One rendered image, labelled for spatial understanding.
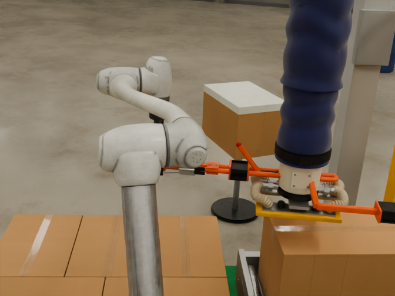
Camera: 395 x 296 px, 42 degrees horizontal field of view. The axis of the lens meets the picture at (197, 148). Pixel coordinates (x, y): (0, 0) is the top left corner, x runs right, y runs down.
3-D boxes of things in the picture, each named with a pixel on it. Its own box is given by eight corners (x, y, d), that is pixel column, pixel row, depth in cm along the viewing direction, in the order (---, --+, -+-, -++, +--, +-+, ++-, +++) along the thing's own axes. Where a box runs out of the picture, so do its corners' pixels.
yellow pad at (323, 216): (338, 211, 211) (340, 201, 209) (341, 224, 202) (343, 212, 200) (255, 204, 214) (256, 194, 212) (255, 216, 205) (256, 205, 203)
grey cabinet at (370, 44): (385, 63, 293) (395, 10, 281) (388, 66, 288) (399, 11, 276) (351, 63, 292) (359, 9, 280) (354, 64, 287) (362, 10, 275)
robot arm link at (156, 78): (168, 90, 210) (137, 91, 207) (169, 53, 204) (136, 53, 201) (174, 98, 201) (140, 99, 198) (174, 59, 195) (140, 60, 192)
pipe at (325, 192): (334, 185, 226) (335, 173, 223) (342, 213, 203) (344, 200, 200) (256, 178, 229) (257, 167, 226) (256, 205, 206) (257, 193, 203)
